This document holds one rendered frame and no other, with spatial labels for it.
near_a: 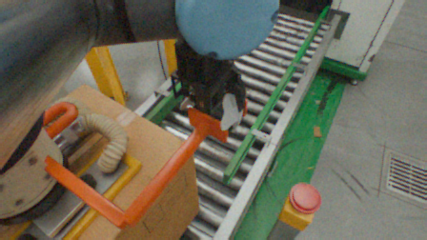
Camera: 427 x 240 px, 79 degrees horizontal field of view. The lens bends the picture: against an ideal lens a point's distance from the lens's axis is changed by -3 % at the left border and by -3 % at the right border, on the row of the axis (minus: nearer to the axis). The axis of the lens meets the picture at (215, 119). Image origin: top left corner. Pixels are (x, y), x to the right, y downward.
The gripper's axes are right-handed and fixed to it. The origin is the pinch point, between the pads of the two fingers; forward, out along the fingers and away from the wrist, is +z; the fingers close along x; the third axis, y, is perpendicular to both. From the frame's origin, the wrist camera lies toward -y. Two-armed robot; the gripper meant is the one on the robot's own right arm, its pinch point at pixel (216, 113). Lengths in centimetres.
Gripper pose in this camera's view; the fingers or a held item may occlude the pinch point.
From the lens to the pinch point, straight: 52.1
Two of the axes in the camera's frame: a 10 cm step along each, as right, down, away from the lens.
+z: 0.1, 6.3, 7.8
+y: -5.3, 6.6, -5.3
